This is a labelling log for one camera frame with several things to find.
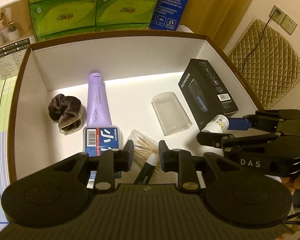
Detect small white pill bottle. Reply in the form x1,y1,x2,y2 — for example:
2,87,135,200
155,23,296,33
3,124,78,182
202,115,230,133

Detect blue dental floss box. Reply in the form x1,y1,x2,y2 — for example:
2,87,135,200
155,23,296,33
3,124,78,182
82,125,122,188

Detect green ointment tube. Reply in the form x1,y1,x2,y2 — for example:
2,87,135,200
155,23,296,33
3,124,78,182
134,153,159,185

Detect bag of cotton swabs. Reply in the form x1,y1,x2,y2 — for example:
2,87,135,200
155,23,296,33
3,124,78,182
128,129,159,167

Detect tall black product box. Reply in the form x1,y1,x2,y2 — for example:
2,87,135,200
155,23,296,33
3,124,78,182
178,59,238,131

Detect clear plastic cup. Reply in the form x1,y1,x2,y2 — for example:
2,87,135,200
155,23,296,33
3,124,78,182
152,92,192,136

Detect purple cosmetic tube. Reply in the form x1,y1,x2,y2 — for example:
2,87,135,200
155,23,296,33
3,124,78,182
87,73,112,127

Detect dark velvet scrunchie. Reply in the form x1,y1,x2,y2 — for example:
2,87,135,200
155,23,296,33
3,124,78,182
48,94,84,135

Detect person's right hand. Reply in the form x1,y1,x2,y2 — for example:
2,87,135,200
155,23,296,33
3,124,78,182
280,176,300,195

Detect quilted olive chair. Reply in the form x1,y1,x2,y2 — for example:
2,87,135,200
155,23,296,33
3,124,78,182
228,19,300,109

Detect brown cardboard storage box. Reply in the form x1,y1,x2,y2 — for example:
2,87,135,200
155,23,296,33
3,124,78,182
7,30,262,182

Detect golden yellow curtain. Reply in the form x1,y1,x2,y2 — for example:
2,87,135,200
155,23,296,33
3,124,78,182
180,0,252,49

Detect blue milk carton box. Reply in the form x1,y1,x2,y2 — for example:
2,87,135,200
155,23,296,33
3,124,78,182
149,0,188,31

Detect green tissue pack stack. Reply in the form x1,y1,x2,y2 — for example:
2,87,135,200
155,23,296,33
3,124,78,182
29,0,158,41

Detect white product box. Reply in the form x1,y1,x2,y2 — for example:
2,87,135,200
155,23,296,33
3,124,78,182
0,0,35,80

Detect wall power sockets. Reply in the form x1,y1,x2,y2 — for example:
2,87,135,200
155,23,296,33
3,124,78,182
269,5,298,35

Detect black power cable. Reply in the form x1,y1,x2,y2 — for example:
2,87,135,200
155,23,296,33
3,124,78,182
239,9,282,73

